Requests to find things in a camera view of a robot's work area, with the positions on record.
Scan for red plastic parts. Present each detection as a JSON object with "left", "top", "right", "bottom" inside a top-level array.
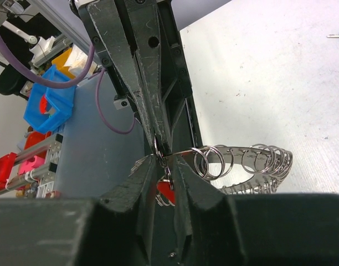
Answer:
[{"left": 0, "top": 94, "right": 53, "bottom": 195}]

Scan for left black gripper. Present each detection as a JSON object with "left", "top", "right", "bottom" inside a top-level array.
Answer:
[{"left": 69, "top": 1, "right": 193, "bottom": 155}]

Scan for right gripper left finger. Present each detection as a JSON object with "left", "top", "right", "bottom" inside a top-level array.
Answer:
[{"left": 0, "top": 155, "right": 157, "bottom": 265}]

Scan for blue plastic storage bin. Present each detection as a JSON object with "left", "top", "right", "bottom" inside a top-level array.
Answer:
[{"left": 23, "top": 65, "right": 78, "bottom": 134}]

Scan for red tag key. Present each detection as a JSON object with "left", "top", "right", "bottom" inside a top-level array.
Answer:
[{"left": 156, "top": 179, "right": 175, "bottom": 207}]

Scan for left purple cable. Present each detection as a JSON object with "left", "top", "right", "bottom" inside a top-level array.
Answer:
[{"left": 0, "top": 19, "right": 137, "bottom": 135}]

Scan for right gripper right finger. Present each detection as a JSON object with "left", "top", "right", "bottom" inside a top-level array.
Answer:
[{"left": 171, "top": 156, "right": 339, "bottom": 265}]

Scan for yellow plastic bin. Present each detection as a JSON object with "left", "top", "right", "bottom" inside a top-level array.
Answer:
[{"left": 52, "top": 47, "right": 87, "bottom": 79}]

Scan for metal keyring disc with rings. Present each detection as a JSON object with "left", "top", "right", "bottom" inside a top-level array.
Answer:
[{"left": 130, "top": 142, "right": 294, "bottom": 196}]

